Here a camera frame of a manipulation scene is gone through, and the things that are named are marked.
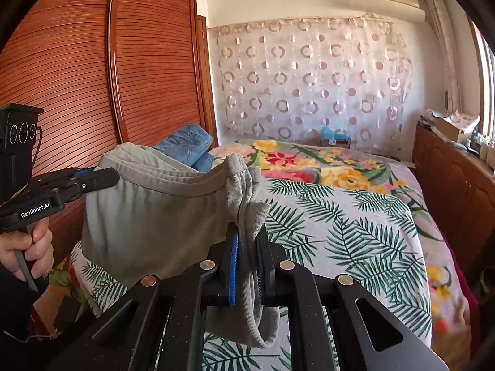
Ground palm leaf printed blanket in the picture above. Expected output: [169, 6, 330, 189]
[71, 180, 434, 371]

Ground floral fleece blanket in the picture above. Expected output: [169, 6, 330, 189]
[50, 138, 471, 361]

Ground white window curtain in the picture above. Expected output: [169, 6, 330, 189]
[421, 0, 463, 113]

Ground person's left hand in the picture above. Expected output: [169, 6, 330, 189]
[0, 217, 55, 284]

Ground folded blue jeans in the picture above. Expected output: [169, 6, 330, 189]
[152, 124, 216, 173]

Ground wooden slatted wardrobe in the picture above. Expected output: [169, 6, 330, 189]
[0, 0, 219, 264]

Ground small blue toy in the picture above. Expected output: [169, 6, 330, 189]
[319, 125, 353, 148]

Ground wooden side cabinet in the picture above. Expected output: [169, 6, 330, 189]
[411, 121, 495, 279]

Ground circle patterned sheer curtain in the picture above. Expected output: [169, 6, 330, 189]
[208, 15, 413, 148]

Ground row of small bottles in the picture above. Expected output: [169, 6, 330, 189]
[463, 131, 495, 164]

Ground red blanket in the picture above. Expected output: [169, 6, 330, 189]
[444, 239, 481, 357]

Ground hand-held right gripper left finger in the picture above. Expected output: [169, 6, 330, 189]
[46, 227, 241, 371]

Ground person's left forearm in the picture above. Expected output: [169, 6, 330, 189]
[0, 259, 43, 371]

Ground window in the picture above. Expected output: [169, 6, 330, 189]
[467, 15, 495, 164]

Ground grey pants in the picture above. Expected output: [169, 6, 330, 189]
[81, 142, 282, 349]

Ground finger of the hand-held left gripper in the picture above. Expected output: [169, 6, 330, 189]
[36, 166, 98, 187]
[57, 167, 121, 202]

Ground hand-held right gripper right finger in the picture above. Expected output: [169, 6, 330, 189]
[253, 224, 450, 371]

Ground cardboard box with papers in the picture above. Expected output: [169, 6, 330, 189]
[421, 107, 482, 144]

